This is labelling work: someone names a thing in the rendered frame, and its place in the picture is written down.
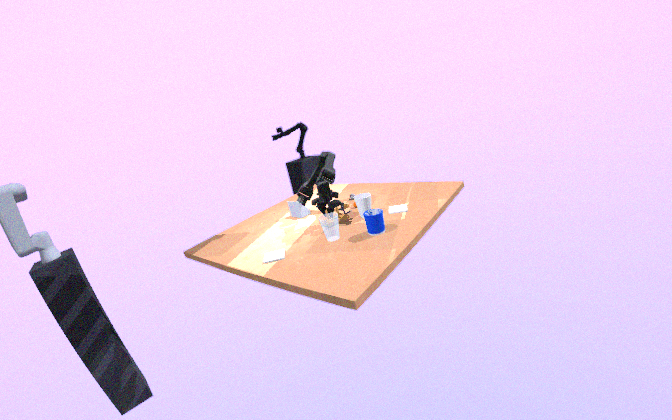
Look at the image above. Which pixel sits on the white flat square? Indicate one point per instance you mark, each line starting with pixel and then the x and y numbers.
pixel 398 208
pixel 274 256

